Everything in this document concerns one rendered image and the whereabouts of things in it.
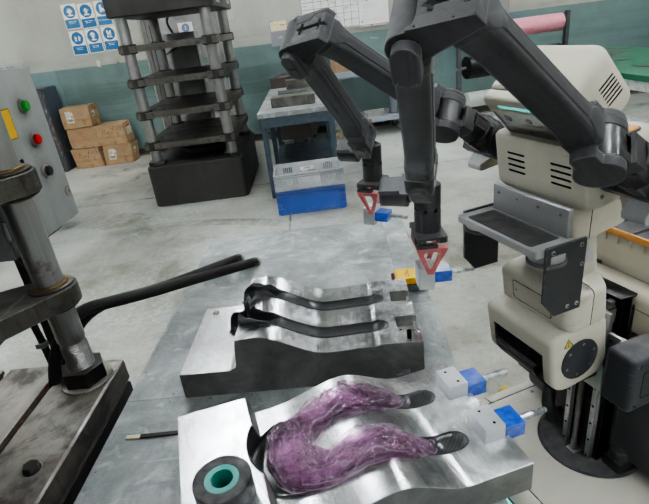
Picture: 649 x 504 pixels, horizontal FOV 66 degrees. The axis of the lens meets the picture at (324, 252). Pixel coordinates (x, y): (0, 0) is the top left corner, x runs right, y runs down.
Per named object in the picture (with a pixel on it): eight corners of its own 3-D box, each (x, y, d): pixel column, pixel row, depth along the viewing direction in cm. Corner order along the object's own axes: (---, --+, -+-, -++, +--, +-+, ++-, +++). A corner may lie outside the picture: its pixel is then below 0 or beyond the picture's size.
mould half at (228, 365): (406, 309, 125) (403, 261, 119) (425, 376, 101) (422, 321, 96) (211, 328, 128) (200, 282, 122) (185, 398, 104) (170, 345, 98)
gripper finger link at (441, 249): (417, 280, 109) (416, 241, 105) (411, 266, 115) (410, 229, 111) (448, 277, 108) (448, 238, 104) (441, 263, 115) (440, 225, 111)
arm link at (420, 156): (426, 49, 60) (437, -17, 64) (380, 49, 62) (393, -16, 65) (433, 207, 99) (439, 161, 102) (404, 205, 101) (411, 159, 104)
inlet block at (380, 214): (410, 222, 150) (410, 205, 147) (404, 228, 146) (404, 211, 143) (370, 218, 156) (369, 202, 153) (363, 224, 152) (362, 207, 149)
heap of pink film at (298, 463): (397, 389, 90) (394, 354, 87) (446, 461, 75) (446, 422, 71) (258, 431, 85) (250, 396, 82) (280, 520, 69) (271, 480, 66)
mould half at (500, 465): (445, 385, 98) (444, 339, 94) (531, 488, 76) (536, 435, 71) (192, 464, 88) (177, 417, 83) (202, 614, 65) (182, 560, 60)
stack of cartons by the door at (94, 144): (142, 156, 728) (126, 98, 693) (135, 162, 698) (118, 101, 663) (85, 163, 729) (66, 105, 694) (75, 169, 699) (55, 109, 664)
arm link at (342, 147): (363, 150, 133) (370, 123, 135) (325, 149, 138) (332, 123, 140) (376, 171, 144) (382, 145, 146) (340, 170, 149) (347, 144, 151)
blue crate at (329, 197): (344, 193, 466) (341, 170, 457) (347, 208, 428) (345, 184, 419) (279, 201, 467) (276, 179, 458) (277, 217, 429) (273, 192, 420)
